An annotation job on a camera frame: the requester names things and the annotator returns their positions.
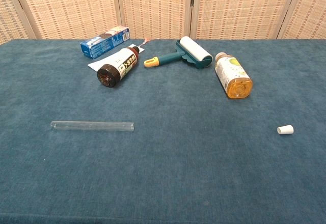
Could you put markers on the clear glass test tube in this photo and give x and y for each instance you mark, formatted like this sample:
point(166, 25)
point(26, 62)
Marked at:
point(91, 126)

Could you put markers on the small white tube cap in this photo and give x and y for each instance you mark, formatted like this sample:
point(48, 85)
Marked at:
point(285, 130)

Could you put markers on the dark brown sauce bottle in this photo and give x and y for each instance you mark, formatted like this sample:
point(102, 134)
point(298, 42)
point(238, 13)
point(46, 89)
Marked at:
point(112, 72)

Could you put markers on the teal lint roller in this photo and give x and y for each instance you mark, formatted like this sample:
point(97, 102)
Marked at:
point(196, 52)

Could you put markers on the small pink white tag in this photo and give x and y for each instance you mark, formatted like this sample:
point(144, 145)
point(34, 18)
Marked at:
point(145, 41)

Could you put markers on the blue tablecloth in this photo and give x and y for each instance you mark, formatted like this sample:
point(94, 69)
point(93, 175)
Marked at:
point(163, 170)

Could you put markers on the white paper card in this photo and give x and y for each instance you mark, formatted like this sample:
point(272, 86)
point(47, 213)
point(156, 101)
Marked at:
point(98, 65)

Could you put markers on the yellow juice bottle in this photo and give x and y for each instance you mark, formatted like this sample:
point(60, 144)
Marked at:
point(234, 76)

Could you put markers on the blue cookie box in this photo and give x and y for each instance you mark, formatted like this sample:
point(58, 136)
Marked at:
point(102, 46)

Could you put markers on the woven folding screen panel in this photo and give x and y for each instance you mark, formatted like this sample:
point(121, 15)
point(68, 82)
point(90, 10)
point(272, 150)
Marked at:
point(10, 17)
point(242, 7)
point(155, 7)
point(66, 7)
point(310, 12)

